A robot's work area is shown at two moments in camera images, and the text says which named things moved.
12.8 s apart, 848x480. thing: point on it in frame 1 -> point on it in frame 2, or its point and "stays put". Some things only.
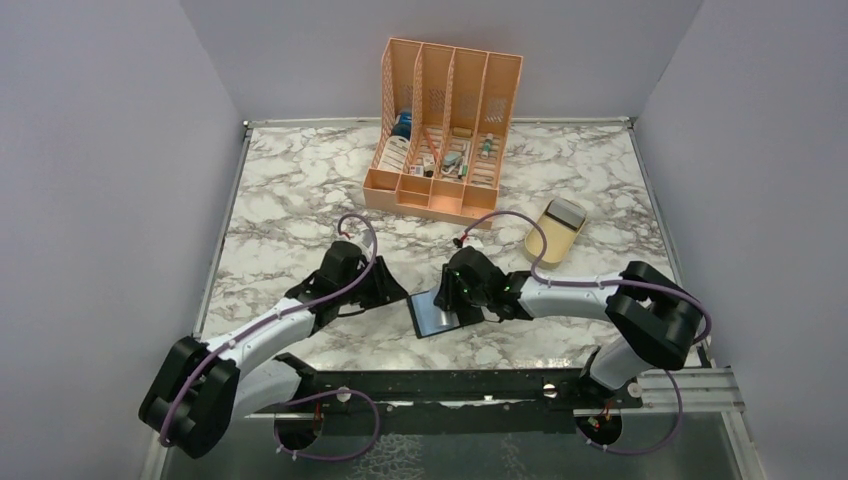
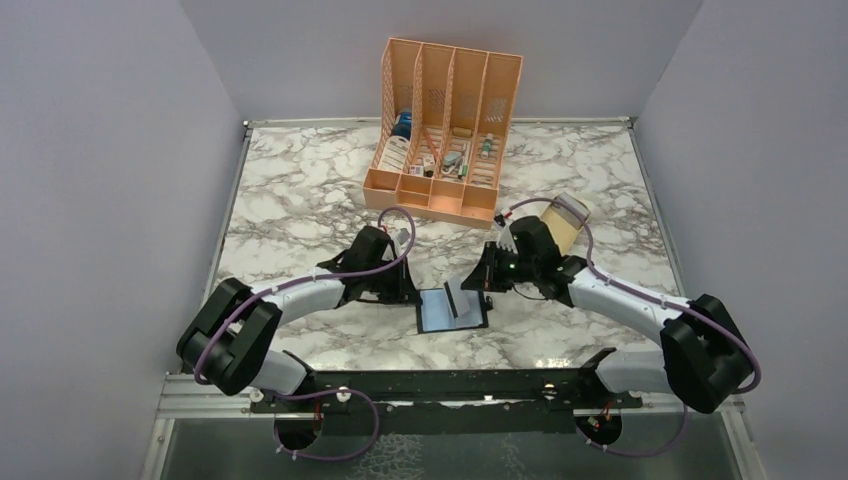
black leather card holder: (428, 319) stays put
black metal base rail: (450, 401) stays put
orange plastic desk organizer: (443, 131) stays put
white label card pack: (395, 153) stays put
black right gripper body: (456, 295) -> (511, 267)
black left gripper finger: (380, 287) -> (407, 291)
